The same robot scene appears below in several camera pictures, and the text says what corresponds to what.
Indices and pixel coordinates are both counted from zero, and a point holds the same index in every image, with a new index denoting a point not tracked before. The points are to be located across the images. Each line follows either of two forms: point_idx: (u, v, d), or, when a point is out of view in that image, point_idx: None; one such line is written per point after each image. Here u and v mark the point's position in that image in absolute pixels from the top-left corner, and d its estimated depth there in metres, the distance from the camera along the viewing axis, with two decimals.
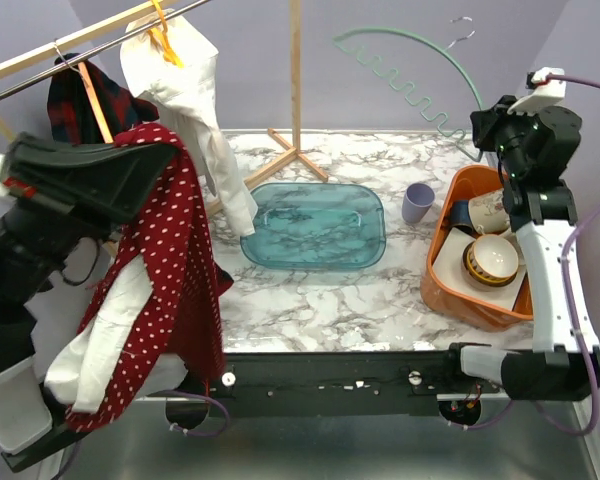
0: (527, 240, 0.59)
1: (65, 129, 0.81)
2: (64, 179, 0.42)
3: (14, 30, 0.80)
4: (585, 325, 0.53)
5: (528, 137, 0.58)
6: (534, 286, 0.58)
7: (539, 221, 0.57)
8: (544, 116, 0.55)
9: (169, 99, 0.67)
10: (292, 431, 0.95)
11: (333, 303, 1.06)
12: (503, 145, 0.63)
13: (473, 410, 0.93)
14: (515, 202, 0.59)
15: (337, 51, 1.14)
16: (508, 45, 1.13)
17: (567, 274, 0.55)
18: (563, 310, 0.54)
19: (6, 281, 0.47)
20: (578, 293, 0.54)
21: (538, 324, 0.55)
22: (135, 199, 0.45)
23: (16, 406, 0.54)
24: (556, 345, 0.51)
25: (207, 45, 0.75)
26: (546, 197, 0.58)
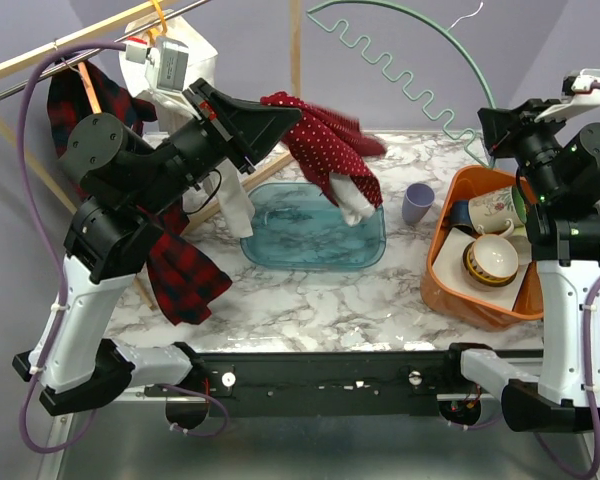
0: (549, 278, 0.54)
1: (66, 129, 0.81)
2: (228, 114, 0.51)
3: (13, 30, 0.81)
4: (599, 379, 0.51)
5: (563, 158, 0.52)
6: (549, 323, 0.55)
7: (566, 261, 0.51)
8: (587, 138, 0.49)
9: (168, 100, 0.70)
10: (292, 431, 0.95)
11: (333, 303, 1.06)
12: (525, 159, 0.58)
13: (473, 411, 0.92)
14: (540, 230, 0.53)
15: (337, 50, 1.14)
16: (507, 44, 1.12)
17: (587, 325, 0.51)
18: (577, 362, 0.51)
19: (152, 187, 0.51)
20: (595, 346, 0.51)
21: (548, 366, 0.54)
22: (260, 149, 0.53)
23: (87, 331, 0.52)
24: (564, 399, 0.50)
25: (206, 46, 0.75)
26: (577, 232, 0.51)
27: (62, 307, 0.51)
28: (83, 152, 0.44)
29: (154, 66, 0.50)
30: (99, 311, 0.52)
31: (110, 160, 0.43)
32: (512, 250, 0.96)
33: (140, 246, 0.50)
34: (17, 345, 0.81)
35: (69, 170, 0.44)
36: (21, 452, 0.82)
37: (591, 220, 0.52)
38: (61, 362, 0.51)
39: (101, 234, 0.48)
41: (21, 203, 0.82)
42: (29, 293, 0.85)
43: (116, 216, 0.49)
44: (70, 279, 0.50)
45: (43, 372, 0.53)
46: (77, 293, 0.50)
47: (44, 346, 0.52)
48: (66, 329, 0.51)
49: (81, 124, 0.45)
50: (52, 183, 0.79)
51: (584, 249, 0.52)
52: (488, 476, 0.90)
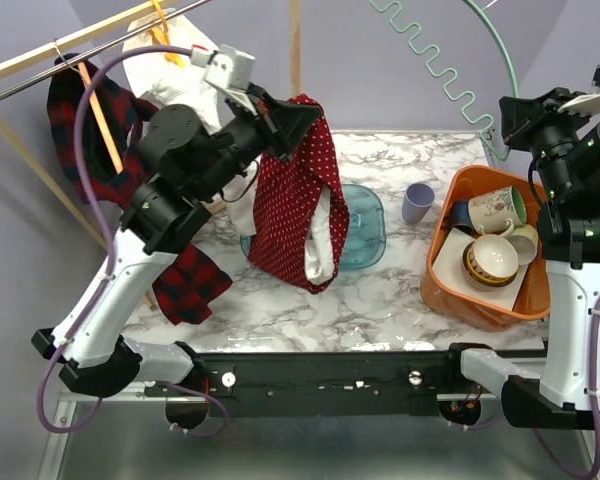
0: (558, 278, 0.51)
1: (65, 129, 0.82)
2: (273, 111, 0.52)
3: (13, 30, 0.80)
4: None
5: (578, 153, 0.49)
6: (555, 325, 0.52)
7: (576, 265, 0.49)
8: None
9: (171, 99, 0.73)
10: (292, 430, 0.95)
11: (333, 303, 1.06)
12: (539, 151, 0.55)
13: (473, 411, 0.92)
14: (551, 228, 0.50)
15: (337, 50, 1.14)
16: (508, 44, 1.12)
17: (595, 331, 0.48)
18: (583, 366, 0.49)
19: (205, 176, 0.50)
20: None
21: (552, 366, 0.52)
22: (293, 143, 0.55)
23: (121, 306, 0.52)
24: (566, 402, 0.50)
25: (206, 44, 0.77)
26: (591, 233, 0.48)
27: (107, 276, 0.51)
28: (162, 134, 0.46)
29: (225, 73, 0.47)
30: (138, 288, 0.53)
31: (187, 142, 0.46)
32: (512, 250, 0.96)
33: (195, 226, 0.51)
34: (17, 346, 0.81)
35: (147, 149, 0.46)
36: (20, 453, 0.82)
37: None
38: (91, 335, 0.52)
39: (158, 213, 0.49)
41: (20, 203, 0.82)
42: (29, 294, 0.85)
43: (172, 198, 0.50)
44: (120, 249, 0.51)
45: (69, 343, 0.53)
46: (126, 263, 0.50)
47: (77, 317, 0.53)
48: (105, 300, 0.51)
49: (158, 111, 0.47)
50: (53, 183, 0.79)
51: (597, 251, 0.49)
52: (487, 476, 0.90)
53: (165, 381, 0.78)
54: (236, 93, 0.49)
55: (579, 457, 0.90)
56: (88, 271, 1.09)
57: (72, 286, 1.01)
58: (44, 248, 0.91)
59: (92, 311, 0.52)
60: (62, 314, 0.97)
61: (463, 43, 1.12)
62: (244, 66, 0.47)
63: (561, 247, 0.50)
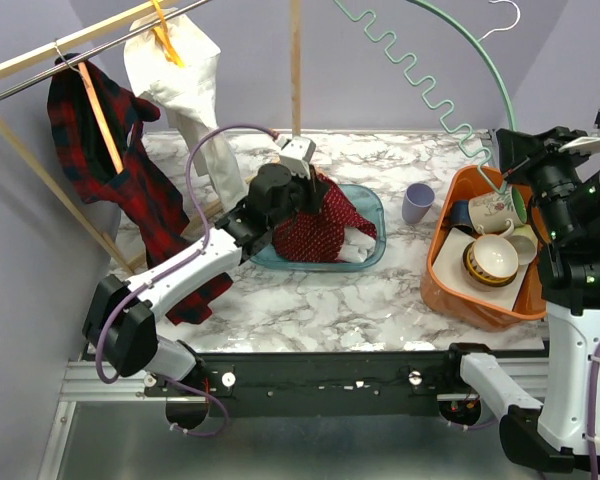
0: (559, 323, 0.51)
1: (66, 129, 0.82)
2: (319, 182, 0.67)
3: (13, 30, 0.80)
4: None
5: (578, 197, 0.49)
6: (554, 368, 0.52)
7: (576, 310, 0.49)
8: None
9: (169, 99, 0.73)
10: (292, 430, 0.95)
11: (333, 303, 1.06)
12: (539, 190, 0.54)
13: (473, 411, 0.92)
14: (552, 272, 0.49)
15: (337, 51, 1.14)
16: (508, 45, 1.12)
17: (594, 378, 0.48)
18: (581, 412, 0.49)
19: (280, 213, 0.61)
20: None
21: (550, 408, 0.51)
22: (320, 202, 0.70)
23: (195, 277, 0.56)
24: (564, 446, 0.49)
25: (208, 44, 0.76)
26: (593, 278, 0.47)
27: (202, 247, 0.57)
28: (268, 179, 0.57)
29: (301, 150, 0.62)
30: (215, 269, 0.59)
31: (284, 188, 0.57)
32: (512, 250, 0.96)
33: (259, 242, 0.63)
34: (16, 346, 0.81)
35: (254, 186, 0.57)
36: (19, 454, 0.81)
37: None
38: (172, 286, 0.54)
39: (240, 231, 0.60)
41: (20, 203, 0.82)
42: (28, 294, 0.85)
43: (250, 222, 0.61)
44: (217, 236, 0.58)
45: (147, 286, 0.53)
46: (220, 245, 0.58)
47: (163, 268, 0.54)
48: (195, 264, 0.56)
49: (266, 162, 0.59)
50: (52, 183, 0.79)
51: (598, 294, 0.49)
52: (487, 476, 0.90)
53: (167, 376, 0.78)
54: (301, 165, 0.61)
55: None
56: (89, 271, 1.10)
57: (72, 286, 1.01)
58: (44, 248, 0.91)
59: (179, 268, 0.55)
60: (63, 314, 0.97)
61: (463, 44, 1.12)
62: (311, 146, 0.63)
63: (569, 293, 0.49)
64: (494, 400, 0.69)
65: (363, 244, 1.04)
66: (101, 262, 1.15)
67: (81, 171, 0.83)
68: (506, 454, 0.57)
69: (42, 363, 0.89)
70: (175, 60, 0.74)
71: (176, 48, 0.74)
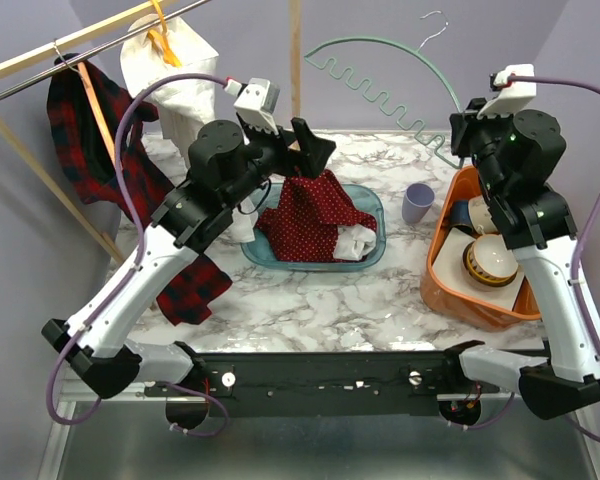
0: (531, 264, 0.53)
1: (65, 129, 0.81)
2: (306, 141, 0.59)
3: (12, 31, 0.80)
4: None
5: (503, 145, 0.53)
6: (543, 309, 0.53)
7: (542, 244, 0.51)
8: (520, 125, 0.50)
9: (167, 98, 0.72)
10: (293, 430, 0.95)
11: (333, 304, 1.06)
12: (478, 148, 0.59)
13: (473, 411, 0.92)
14: (508, 221, 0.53)
15: (336, 51, 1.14)
16: (508, 46, 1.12)
17: (580, 296, 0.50)
18: (584, 336, 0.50)
19: (238, 177, 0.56)
20: (594, 314, 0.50)
21: (558, 348, 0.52)
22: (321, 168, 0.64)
23: (139, 299, 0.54)
24: (586, 376, 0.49)
25: (207, 49, 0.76)
26: (543, 214, 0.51)
27: (135, 266, 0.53)
28: (211, 141, 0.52)
29: (258, 97, 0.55)
30: (160, 281, 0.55)
31: (232, 150, 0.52)
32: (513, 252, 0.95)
33: (217, 225, 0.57)
34: (16, 347, 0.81)
35: (194, 154, 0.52)
36: (20, 454, 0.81)
37: (548, 201, 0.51)
38: (111, 322, 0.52)
39: (189, 214, 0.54)
41: (20, 203, 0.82)
42: (28, 294, 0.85)
43: (200, 202, 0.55)
44: (150, 241, 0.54)
45: (84, 332, 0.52)
46: (155, 255, 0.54)
47: (96, 305, 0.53)
48: (130, 289, 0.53)
49: (207, 123, 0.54)
50: (52, 183, 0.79)
51: (552, 226, 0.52)
52: (487, 476, 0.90)
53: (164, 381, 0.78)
54: (265, 115, 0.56)
55: (579, 459, 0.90)
56: (89, 271, 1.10)
57: (71, 286, 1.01)
58: (44, 249, 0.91)
59: (115, 297, 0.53)
60: (63, 314, 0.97)
61: (463, 43, 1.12)
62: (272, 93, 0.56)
63: (525, 236, 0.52)
64: (501, 372, 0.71)
65: (361, 239, 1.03)
66: (101, 261, 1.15)
67: (81, 170, 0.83)
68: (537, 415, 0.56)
69: (42, 363, 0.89)
70: (173, 62, 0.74)
71: (174, 51, 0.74)
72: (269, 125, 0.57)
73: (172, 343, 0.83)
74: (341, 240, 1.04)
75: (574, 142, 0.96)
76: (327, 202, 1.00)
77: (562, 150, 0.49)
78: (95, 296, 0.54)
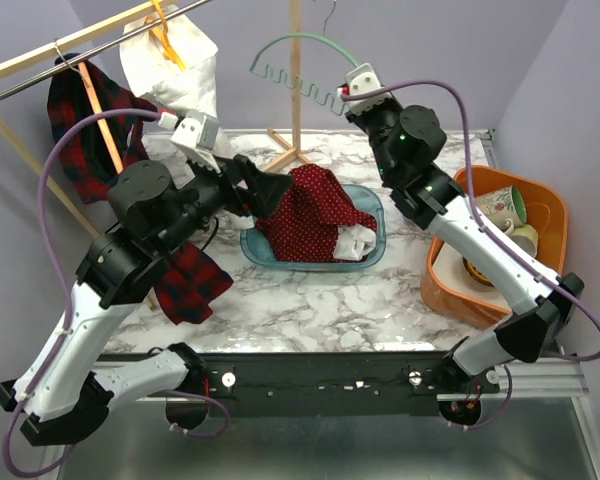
0: (446, 231, 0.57)
1: (65, 129, 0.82)
2: (254, 179, 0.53)
3: (13, 31, 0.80)
4: (538, 265, 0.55)
5: (392, 139, 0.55)
6: (475, 262, 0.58)
7: (443, 211, 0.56)
8: (407, 123, 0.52)
9: (171, 101, 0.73)
10: (292, 430, 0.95)
11: (333, 303, 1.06)
12: (377, 131, 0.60)
13: (473, 411, 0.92)
14: (409, 206, 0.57)
15: (336, 51, 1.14)
16: (507, 47, 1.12)
17: (496, 237, 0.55)
18: (517, 267, 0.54)
19: (170, 223, 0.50)
20: (514, 247, 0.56)
21: (505, 288, 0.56)
22: (273, 207, 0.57)
23: (80, 362, 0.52)
24: (537, 299, 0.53)
25: (208, 44, 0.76)
26: (431, 188, 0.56)
27: (65, 332, 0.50)
28: (131, 187, 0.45)
29: (192, 133, 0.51)
30: (97, 340, 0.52)
31: (156, 197, 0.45)
32: None
33: (152, 276, 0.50)
34: (16, 347, 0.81)
35: (114, 202, 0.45)
36: (20, 455, 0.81)
37: (437, 182, 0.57)
38: (52, 389, 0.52)
39: (114, 265, 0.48)
41: (20, 204, 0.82)
42: (27, 294, 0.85)
43: (132, 250, 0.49)
44: (78, 303, 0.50)
45: (29, 398, 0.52)
46: (84, 317, 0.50)
47: (35, 373, 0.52)
48: (62, 356, 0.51)
49: (131, 165, 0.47)
50: (53, 183, 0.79)
51: (444, 198, 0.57)
52: (487, 476, 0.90)
53: (165, 388, 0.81)
54: (203, 152, 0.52)
55: (579, 460, 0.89)
56: None
57: None
58: (44, 249, 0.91)
59: (53, 364, 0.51)
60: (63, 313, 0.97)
61: (461, 44, 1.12)
62: (211, 127, 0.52)
63: (427, 215, 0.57)
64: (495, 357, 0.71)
65: (362, 239, 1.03)
66: None
67: (81, 170, 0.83)
68: (527, 360, 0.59)
69: None
70: (176, 61, 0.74)
71: (174, 46, 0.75)
72: (209, 162, 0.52)
73: (160, 354, 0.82)
74: (340, 239, 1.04)
75: (574, 143, 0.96)
76: (326, 203, 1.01)
77: (444, 141, 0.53)
78: (36, 360, 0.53)
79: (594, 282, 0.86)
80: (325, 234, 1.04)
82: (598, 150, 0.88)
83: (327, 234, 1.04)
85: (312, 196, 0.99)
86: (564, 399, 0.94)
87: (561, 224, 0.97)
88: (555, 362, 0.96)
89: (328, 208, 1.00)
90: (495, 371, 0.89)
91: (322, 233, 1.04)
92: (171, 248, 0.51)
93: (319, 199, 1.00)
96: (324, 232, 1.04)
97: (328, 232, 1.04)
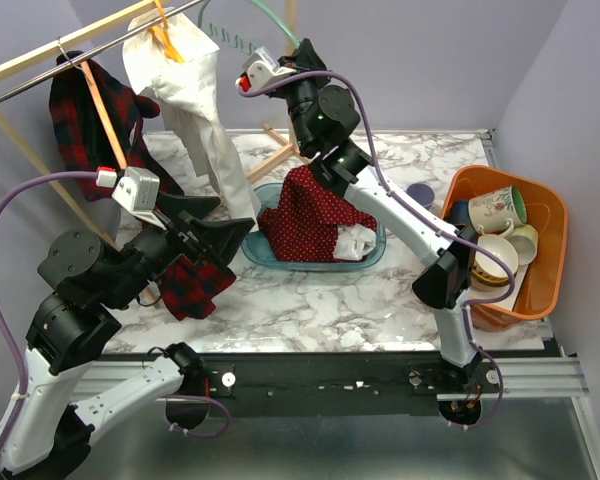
0: (358, 197, 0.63)
1: (67, 128, 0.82)
2: (202, 235, 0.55)
3: (11, 30, 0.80)
4: (439, 223, 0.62)
5: (308, 117, 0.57)
6: (387, 223, 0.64)
7: (353, 180, 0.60)
8: (323, 104, 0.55)
9: (170, 95, 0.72)
10: (292, 431, 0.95)
11: (333, 303, 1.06)
12: (294, 104, 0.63)
13: (473, 410, 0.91)
14: (325, 178, 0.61)
15: (334, 51, 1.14)
16: (505, 47, 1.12)
17: (400, 199, 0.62)
18: (421, 225, 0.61)
19: (115, 286, 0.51)
20: (417, 207, 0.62)
21: (413, 244, 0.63)
22: (228, 258, 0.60)
23: (44, 419, 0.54)
24: (439, 251, 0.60)
25: (208, 41, 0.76)
26: (342, 160, 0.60)
27: (21, 396, 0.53)
28: (63, 261, 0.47)
29: (130, 197, 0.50)
30: (56, 400, 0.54)
31: (88, 271, 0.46)
32: (509, 246, 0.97)
33: (99, 340, 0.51)
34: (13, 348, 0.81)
35: (46, 276, 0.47)
36: None
37: (349, 153, 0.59)
38: (18, 445, 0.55)
39: (59, 332, 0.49)
41: (22, 205, 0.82)
42: (26, 294, 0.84)
43: (78, 312, 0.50)
44: (30, 368, 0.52)
45: (1, 452, 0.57)
46: (38, 382, 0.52)
47: (3, 430, 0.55)
48: (23, 417, 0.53)
49: (62, 235, 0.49)
50: (60, 187, 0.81)
51: (357, 169, 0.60)
52: (487, 476, 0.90)
53: (168, 393, 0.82)
54: (144, 213, 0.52)
55: (578, 458, 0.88)
56: None
57: None
58: (44, 250, 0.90)
59: (17, 423, 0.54)
60: None
61: (460, 44, 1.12)
62: (147, 187, 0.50)
63: (341, 185, 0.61)
64: (459, 324, 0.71)
65: (362, 239, 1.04)
66: None
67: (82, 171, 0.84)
68: (447, 308, 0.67)
69: None
70: (175, 58, 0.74)
71: (175, 46, 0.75)
72: (152, 221, 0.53)
73: (151, 365, 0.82)
74: (341, 239, 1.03)
75: (576, 141, 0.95)
76: (325, 202, 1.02)
77: (358, 122, 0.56)
78: (4, 417, 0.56)
79: (596, 280, 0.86)
80: (326, 236, 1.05)
82: (598, 150, 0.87)
83: (328, 235, 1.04)
85: (311, 195, 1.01)
86: (565, 399, 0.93)
87: (560, 223, 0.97)
88: (555, 362, 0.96)
89: (326, 208, 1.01)
90: (495, 371, 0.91)
91: (322, 233, 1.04)
92: (116, 304, 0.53)
93: (319, 198, 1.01)
96: (324, 233, 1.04)
97: (325, 233, 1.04)
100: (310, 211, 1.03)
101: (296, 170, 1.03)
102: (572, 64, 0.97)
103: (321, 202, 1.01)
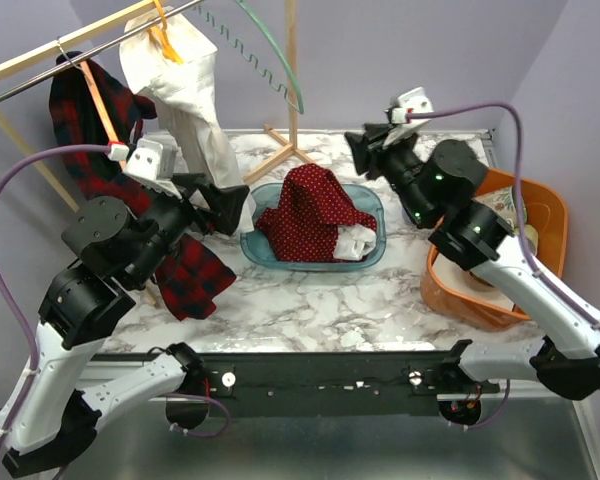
0: (497, 277, 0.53)
1: (66, 129, 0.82)
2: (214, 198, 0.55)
3: (11, 30, 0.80)
4: (595, 312, 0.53)
5: (423, 178, 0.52)
6: (526, 306, 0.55)
7: (494, 255, 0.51)
8: (443, 162, 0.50)
9: (169, 95, 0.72)
10: (293, 430, 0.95)
11: (333, 303, 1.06)
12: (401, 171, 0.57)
13: (474, 410, 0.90)
14: (455, 248, 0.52)
15: (334, 52, 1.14)
16: (504, 48, 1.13)
17: (549, 282, 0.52)
18: (575, 315, 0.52)
19: (135, 256, 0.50)
20: (567, 290, 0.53)
21: (558, 335, 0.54)
22: (236, 221, 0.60)
23: (54, 396, 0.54)
24: (597, 349, 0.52)
25: (206, 42, 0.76)
26: (478, 228, 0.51)
27: (33, 372, 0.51)
28: (87, 227, 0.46)
29: (151, 165, 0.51)
30: (67, 376, 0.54)
31: (113, 237, 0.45)
32: None
33: (113, 315, 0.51)
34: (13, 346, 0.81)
35: (70, 242, 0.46)
36: None
37: (481, 216, 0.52)
38: (27, 424, 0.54)
39: (76, 304, 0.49)
41: (22, 204, 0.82)
42: (25, 293, 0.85)
43: (92, 286, 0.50)
44: (43, 343, 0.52)
45: (7, 432, 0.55)
46: (50, 357, 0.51)
47: (11, 408, 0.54)
48: (34, 393, 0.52)
49: (87, 203, 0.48)
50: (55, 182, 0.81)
51: (491, 236, 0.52)
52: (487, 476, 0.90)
53: (165, 392, 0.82)
54: (164, 181, 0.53)
55: (578, 459, 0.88)
56: None
57: None
58: (45, 249, 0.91)
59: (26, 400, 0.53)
60: None
61: (460, 44, 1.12)
62: (167, 155, 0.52)
63: (475, 257, 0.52)
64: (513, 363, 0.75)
65: (362, 239, 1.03)
66: None
67: (84, 168, 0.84)
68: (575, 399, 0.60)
69: None
70: (173, 58, 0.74)
71: (173, 47, 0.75)
72: (171, 190, 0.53)
73: (154, 360, 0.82)
74: (339, 239, 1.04)
75: (576, 142, 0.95)
76: (325, 202, 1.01)
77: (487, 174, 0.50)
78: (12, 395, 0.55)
79: (596, 282, 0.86)
80: (327, 235, 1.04)
82: (597, 150, 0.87)
83: (328, 234, 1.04)
85: (310, 195, 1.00)
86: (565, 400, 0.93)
87: (560, 223, 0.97)
88: None
89: (327, 209, 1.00)
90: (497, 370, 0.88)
91: (322, 233, 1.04)
92: (136, 280, 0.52)
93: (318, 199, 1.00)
96: (324, 232, 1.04)
97: (327, 233, 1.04)
100: (310, 211, 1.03)
101: (296, 170, 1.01)
102: (572, 64, 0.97)
103: (320, 203, 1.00)
